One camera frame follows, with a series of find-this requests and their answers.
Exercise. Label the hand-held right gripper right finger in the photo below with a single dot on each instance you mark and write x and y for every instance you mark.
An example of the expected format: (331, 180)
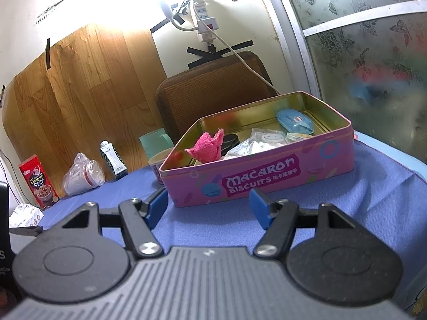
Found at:
(259, 207)

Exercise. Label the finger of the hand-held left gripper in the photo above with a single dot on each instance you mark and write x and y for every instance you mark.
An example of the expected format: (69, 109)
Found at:
(26, 231)

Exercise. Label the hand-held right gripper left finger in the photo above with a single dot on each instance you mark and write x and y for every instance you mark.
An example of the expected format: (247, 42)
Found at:
(155, 210)

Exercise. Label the pink biscuit tin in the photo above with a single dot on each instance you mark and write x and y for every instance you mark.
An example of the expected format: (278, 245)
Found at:
(267, 173)

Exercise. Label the white and blue tissue packet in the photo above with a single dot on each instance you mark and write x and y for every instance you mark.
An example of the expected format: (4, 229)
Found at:
(25, 216)

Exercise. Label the lidded paper cup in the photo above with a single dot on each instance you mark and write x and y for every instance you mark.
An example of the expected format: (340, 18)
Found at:
(156, 166)

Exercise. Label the red snack box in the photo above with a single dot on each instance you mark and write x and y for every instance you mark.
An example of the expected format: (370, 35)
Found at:
(38, 181)

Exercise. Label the small milk carton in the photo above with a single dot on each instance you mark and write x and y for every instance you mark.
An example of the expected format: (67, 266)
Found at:
(113, 160)

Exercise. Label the teal plastic mug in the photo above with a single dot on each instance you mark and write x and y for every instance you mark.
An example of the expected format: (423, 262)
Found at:
(153, 143)

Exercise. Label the black round item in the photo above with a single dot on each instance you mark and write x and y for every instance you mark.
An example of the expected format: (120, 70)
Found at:
(230, 141)

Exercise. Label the pink knitted cloth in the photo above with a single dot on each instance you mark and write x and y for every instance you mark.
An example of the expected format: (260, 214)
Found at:
(206, 148)

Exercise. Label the plastic-wrapped paper cup stack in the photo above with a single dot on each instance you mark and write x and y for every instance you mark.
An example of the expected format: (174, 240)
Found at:
(83, 176)

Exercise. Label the small yellow and white packet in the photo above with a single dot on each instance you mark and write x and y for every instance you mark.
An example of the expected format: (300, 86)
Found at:
(300, 137)

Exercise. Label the light blue plastic case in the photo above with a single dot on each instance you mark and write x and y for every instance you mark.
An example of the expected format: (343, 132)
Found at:
(295, 121)

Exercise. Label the blue tablecloth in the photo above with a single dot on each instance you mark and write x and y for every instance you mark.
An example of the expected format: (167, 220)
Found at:
(373, 186)

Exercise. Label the brown chair back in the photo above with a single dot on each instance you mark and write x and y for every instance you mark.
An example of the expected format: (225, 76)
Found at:
(206, 90)

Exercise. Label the wood-pattern vinyl sheet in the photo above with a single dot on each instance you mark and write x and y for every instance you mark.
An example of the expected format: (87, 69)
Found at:
(83, 100)

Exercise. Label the black tape cross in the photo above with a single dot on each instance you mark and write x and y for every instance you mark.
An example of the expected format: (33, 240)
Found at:
(213, 55)

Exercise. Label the frosted patterned glass door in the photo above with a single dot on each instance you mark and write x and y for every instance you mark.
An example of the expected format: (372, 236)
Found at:
(367, 56)

